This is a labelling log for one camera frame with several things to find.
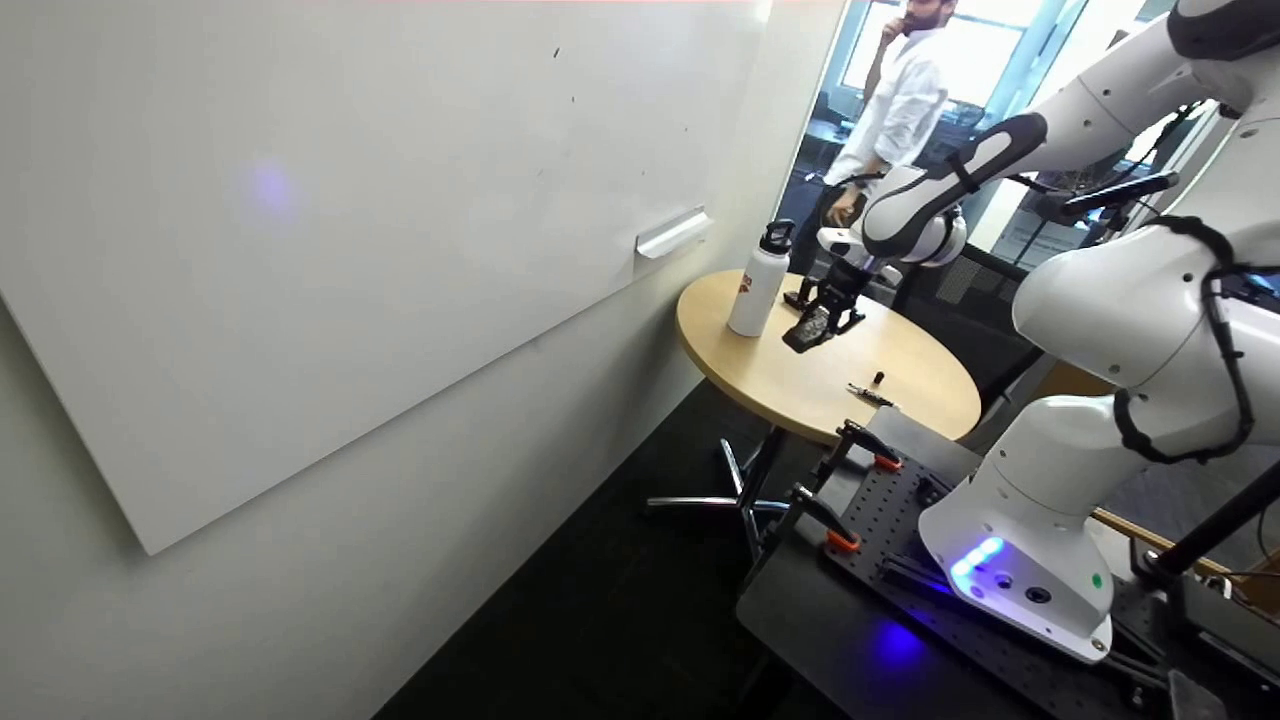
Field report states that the black camera stand pole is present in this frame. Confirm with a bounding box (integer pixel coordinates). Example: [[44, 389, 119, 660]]
[[1141, 461, 1280, 588]]

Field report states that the silver whiteboard marker tray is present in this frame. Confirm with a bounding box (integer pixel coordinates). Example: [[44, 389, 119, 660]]
[[631, 210, 714, 260]]

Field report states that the person in white shirt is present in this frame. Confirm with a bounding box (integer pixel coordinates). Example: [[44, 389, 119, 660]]
[[816, 0, 961, 223]]

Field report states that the black felt whiteboard eraser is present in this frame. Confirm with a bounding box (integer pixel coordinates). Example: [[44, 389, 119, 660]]
[[783, 309, 832, 354]]

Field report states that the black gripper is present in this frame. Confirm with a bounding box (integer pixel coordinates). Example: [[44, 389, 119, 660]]
[[783, 260, 871, 337]]

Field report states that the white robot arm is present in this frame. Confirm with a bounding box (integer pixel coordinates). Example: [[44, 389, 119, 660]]
[[862, 0, 1280, 666]]

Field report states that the white water bottle red logo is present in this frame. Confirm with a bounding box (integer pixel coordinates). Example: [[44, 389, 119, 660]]
[[729, 221, 792, 337]]

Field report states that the round wooden table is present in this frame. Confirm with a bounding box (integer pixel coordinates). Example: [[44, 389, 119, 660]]
[[675, 267, 981, 446]]

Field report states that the large white whiteboard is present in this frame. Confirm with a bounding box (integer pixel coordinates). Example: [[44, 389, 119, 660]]
[[0, 0, 844, 562]]

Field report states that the black office chair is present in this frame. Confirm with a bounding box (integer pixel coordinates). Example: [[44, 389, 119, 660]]
[[892, 248, 1039, 404]]

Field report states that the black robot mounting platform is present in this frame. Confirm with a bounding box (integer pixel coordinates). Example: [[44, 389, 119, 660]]
[[736, 413, 1280, 720]]

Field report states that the white dry-erase marker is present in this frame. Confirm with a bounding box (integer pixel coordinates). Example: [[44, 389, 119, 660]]
[[847, 372, 889, 404]]

